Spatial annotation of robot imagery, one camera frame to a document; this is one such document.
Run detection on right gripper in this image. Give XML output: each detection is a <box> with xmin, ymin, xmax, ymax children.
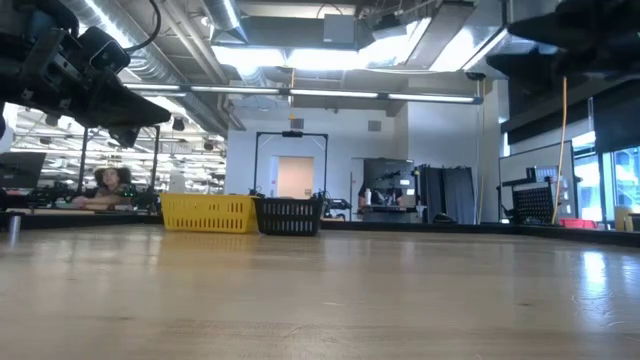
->
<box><xmin>487</xmin><ymin>0</ymin><xmax>640</xmax><ymax>89</ymax></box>

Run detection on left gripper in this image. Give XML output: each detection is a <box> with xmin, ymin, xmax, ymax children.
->
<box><xmin>0</xmin><ymin>0</ymin><xmax>172</xmax><ymax>149</ymax></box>

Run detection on person at distant desk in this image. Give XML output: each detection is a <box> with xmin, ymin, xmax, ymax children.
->
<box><xmin>72</xmin><ymin>166</ymin><xmax>135</xmax><ymax>209</ymax></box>

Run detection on black computer monitor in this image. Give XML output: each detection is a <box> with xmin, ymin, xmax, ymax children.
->
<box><xmin>0</xmin><ymin>151</ymin><xmax>47</xmax><ymax>190</ymax></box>

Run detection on yellow plastic basket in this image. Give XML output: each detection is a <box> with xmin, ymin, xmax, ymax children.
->
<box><xmin>159</xmin><ymin>192</ymin><xmax>259</xmax><ymax>234</ymax></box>

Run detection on white partition board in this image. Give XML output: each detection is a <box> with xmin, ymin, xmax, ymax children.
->
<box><xmin>498</xmin><ymin>141</ymin><xmax>577</xmax><ymax>221</ymax></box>

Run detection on black pegboard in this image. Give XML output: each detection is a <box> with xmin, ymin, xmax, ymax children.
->
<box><xmin>510</xmin><ymin>183</ymin><xmax>556</xmax><ymax>225</ymax></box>

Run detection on red storage bin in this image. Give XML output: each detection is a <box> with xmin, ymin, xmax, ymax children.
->
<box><xmin>558</xmin><ymin>217</ymin><xmax>599</xmax><ymax>231</ymax></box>

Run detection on pale yellow cylinder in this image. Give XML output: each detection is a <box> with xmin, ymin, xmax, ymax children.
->
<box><xmin>614</xmin><ymin>205</ymin><xmax>634</xmax><ymax>233</ymax></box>

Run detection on dark grey curtain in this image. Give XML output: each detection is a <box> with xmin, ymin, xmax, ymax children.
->
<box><xmin>417</xmin><ymin>164</ymin><xmax>475</xmax><ymax>225</ymax></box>

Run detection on black plastic basket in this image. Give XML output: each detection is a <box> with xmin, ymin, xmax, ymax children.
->
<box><xmin>252</xmin><ymin>197</ymin><xmax>325</xmax><ymax>237</ymax></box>

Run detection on long ceiling light bar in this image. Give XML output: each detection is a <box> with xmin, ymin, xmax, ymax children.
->
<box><xmin>122</xmin><ymin>82</ymin><xmax>484</xmax><ymax>106</ymax></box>

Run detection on person seated behind baskets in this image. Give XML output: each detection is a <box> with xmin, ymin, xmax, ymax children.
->
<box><xmin>357</xmin><ymin>182</ymin><xmax>404</xmax><ymax>209</ymax></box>

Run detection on black gantry frame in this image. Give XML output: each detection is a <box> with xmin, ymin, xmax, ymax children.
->
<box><xmin>78</xmin><ymin>124</ymin><xmax>161</xmax><ymax>196</ymax></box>
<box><xmin>253</xmin><ymin>131</ymin><xmax>330</xmax><ymax>201</ymax></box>

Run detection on silver ventilation duct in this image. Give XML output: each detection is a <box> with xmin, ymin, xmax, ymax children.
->
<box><xmin>462</xmin><ymin>0</ymin><xmax>561</xmax><ymax>81</ymax></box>

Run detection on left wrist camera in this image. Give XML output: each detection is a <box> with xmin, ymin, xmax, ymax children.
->
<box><xmin>78</xmin><ymin>25</ymin><xmax>133</xmax><ymax>75</ymax></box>

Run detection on hanging yellow cable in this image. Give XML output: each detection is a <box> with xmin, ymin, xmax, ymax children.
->
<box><xmin>551</xmin><ymin>75</ymin><xmax>569</xmax><ymax>225</ymax></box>

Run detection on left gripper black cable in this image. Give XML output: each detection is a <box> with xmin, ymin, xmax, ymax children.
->
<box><xmin>124</xmin><ymin>0</ymin><xmax>162</xmax><ymax>54</ymax></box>

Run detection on silver metal post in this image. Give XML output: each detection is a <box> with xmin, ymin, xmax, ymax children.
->
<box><xmin>7</xmin><ymin>213</ymin><xmax>23</xmax><ymax>246</ymax></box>

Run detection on black aluminium table frame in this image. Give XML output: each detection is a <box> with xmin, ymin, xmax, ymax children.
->
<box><xmin>0</xmin><ymin>212</ymin><xmax>640</xmax><ymax>247</ymax></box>

